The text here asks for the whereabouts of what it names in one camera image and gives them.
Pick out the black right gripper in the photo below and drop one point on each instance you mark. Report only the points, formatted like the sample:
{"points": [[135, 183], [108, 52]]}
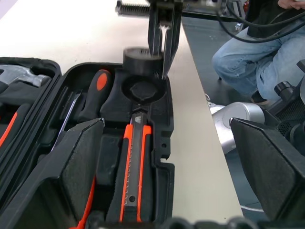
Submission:
{"points": [[166, 4]]}

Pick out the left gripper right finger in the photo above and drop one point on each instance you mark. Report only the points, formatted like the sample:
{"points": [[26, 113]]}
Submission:
{"points": [[274, 171]]}

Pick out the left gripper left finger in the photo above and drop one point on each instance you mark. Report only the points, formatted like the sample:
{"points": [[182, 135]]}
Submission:
{"points": [[47, 190]]}

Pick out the black electrical tape roll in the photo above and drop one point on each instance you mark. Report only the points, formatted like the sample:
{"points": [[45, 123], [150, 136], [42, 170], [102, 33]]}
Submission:
{"points": [[138, 64]]}

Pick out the orange voltage tester pen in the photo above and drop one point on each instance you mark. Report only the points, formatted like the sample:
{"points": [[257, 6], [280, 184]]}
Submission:
{"points": [[87, 202]]}

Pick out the orange black utility knife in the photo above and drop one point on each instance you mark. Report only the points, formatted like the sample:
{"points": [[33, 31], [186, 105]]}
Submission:
{"points": [[135, 155]]}

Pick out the black tool case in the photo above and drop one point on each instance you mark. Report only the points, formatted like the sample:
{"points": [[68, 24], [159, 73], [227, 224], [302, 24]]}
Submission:
{"points": [[164, 133]]}

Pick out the bystander bare hand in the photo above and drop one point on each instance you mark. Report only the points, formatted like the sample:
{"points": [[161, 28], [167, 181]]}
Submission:
{"points": [[291, 3]]}

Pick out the seated bystander in trousers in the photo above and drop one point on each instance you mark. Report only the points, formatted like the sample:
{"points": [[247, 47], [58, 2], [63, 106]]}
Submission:
{"points": [[250, 59]]}

